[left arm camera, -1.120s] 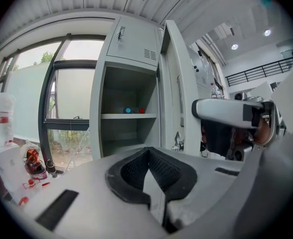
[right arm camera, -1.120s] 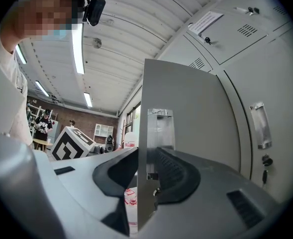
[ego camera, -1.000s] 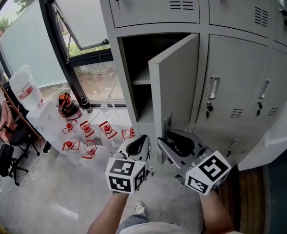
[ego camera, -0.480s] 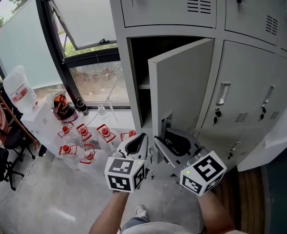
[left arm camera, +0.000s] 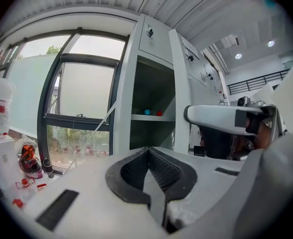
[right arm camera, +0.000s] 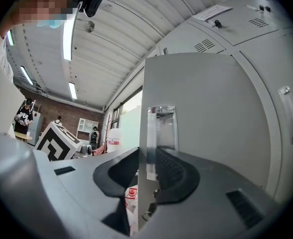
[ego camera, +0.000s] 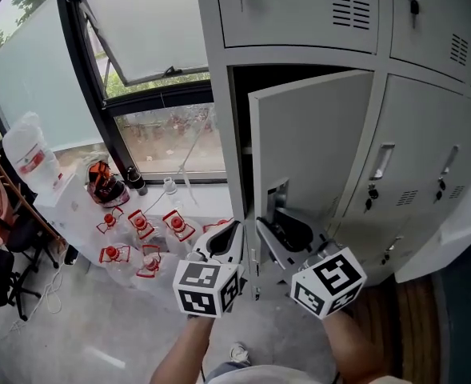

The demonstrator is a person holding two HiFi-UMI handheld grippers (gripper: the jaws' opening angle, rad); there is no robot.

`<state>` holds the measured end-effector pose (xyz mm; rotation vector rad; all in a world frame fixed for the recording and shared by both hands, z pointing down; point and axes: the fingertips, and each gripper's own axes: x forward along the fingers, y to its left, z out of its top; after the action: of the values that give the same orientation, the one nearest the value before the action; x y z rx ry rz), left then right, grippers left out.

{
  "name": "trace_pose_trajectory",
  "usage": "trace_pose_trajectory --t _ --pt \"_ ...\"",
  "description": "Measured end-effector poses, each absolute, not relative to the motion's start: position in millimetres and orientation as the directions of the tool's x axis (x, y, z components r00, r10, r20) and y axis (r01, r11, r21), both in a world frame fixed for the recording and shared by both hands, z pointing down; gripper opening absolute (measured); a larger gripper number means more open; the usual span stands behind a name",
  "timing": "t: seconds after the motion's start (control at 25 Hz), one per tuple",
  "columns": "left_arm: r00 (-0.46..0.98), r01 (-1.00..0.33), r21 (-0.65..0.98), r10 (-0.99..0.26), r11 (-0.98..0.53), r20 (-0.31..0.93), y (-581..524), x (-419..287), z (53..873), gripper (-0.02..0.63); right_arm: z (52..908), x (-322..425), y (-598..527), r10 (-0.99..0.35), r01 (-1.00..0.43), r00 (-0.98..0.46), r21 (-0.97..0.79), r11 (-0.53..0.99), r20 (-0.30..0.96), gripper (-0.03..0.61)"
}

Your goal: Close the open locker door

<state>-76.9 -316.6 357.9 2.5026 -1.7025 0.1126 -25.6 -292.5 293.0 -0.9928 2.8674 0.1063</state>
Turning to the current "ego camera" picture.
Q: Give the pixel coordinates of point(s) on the person's right forearm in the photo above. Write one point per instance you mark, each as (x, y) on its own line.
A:
(351, 348)

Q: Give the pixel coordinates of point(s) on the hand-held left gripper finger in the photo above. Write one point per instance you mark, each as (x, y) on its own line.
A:
(213, 234)
(240, 242)

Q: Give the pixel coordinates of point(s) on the wooden coat rack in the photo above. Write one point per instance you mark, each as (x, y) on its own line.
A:
(23, 194)

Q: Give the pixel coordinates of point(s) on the grey metal locker cabinet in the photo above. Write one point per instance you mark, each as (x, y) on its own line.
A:
(415, 106)

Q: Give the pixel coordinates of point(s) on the black thermos bottle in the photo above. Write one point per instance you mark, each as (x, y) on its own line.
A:
(137, 180)

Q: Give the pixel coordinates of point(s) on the grey locker door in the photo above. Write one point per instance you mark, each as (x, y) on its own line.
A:
(311, 142)

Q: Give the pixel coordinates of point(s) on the orange and black helmet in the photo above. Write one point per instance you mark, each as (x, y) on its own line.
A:
(106, 186)

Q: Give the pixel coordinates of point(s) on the small clear plastic bottle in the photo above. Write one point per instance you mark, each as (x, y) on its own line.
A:
(173, 194)

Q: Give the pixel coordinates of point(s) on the person's white shoe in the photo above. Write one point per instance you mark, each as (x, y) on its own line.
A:
(240, 352)

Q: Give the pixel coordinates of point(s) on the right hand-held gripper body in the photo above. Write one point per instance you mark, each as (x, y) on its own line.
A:
(327, 282)

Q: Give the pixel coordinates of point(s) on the large clear water barrel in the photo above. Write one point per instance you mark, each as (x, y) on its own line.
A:
(29, 150)

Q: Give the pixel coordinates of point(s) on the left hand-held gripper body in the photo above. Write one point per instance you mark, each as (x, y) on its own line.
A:
(203, 284)

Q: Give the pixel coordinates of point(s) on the cluster of red-capped water jugs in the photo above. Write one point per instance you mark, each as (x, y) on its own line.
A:
(147, 242)

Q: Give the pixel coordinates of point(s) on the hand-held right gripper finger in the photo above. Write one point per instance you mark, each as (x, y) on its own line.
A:
(297, 228)
(273, 244)

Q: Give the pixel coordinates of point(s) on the black window frame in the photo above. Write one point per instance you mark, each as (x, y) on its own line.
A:
(99, 110)

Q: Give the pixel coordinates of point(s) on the black office chair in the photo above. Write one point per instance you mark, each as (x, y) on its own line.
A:
(7, 270)

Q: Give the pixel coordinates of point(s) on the white box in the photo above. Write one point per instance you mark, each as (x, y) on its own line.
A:
(69, 210)

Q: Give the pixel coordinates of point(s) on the person's grey shirt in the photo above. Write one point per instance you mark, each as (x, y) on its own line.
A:
(283, 375)

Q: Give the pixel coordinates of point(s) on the person's left forearm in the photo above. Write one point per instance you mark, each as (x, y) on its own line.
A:
(183, 350)

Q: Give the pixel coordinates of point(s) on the tilted frosted window sash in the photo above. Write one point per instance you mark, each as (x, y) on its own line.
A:
(147, 26)

